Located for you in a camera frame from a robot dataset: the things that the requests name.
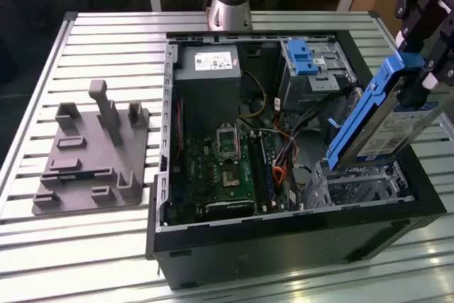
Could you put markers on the grey round plastic part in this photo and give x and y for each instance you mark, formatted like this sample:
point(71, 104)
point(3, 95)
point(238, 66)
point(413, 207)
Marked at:
point(301, 177)

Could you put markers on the RAM stick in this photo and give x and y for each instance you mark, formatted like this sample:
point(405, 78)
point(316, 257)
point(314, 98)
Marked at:
point(76, 176)

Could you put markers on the black graphics card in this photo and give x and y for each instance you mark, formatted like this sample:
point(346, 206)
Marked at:
point(230, 208)

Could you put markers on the grey parts rack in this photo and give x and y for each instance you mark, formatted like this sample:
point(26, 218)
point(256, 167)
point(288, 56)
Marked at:
point(95, 147)

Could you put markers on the metal disk bay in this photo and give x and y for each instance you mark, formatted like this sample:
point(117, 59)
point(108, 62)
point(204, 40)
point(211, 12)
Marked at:
point(354, 186)

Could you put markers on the metal optical drive bay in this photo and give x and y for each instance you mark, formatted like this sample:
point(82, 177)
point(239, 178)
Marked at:
point(301, 93)

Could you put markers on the hard disk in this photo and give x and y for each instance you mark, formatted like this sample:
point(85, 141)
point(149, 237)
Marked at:
point(376, 136)

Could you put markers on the green motherboard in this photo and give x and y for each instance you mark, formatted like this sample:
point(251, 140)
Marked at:
point(198, 171)

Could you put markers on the blue drive bay latch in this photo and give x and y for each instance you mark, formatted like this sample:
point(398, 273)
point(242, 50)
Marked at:
point(301, 54)

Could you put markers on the black table corner cap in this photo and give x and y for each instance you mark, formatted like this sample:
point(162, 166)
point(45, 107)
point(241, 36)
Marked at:
point(373, 15)
point(70, 16)

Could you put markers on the grey power supply unit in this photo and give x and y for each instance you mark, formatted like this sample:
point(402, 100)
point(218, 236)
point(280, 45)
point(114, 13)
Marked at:
point(209, 97)

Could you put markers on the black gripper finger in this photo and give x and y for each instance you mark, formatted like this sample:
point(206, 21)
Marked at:
point(445, 40)
point(411, 95)

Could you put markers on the CPU socket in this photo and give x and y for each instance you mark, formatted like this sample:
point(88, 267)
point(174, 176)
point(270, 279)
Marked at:
point(230, 178)

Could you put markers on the black PC case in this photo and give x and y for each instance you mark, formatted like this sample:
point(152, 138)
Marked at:
point(283, 253)

